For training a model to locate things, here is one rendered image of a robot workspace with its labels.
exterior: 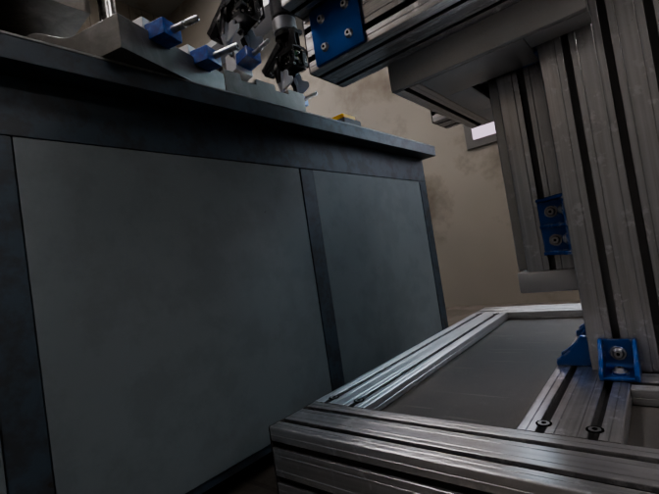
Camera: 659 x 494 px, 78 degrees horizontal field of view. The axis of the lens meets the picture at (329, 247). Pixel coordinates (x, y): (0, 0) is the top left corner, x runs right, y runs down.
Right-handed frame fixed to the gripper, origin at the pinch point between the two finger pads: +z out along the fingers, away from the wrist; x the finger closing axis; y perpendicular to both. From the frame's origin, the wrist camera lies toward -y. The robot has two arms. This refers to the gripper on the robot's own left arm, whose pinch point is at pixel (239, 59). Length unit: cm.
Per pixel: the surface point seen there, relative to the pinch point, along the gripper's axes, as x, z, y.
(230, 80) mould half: -4.4, 8.8, 1.2
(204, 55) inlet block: -16.5, 13.4, 9.4
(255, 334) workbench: -1, 65, -5
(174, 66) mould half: -22.3, 17.7, 8.2
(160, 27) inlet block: -26.7, 15.2, 12.5
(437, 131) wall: 192, -57, -32
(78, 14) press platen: -11, -65, -76
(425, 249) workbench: 77, 42, -3
